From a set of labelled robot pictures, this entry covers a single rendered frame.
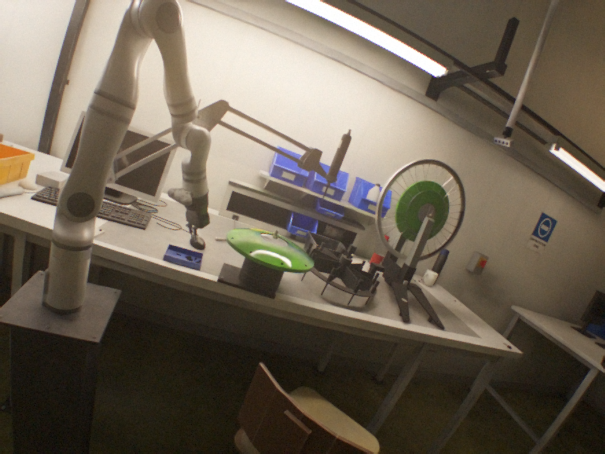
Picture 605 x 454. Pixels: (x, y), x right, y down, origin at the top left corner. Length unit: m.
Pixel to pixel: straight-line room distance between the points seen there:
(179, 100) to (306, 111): 1.23
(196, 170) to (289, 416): 0.66
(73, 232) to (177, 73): 0.43
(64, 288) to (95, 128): 0.38
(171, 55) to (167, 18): 0.08
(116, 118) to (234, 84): 1.28
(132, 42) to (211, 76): 1.21
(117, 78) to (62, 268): 0.43
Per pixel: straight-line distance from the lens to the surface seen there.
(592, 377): 2.80
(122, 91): 0.72
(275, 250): 0.98
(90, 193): 0.74
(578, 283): 3.89
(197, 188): 0.92
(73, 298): 0.87
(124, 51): 0.76
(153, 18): 0.72
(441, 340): 1.45
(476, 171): 2.49
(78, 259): 0.82
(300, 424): 0.72
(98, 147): 0.72
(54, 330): 0.84
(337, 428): 1.15
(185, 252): 1.17
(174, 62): 0.76
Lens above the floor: 1.38
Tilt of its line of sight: 12 degrees down
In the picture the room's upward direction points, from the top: 21 degrees clockwise
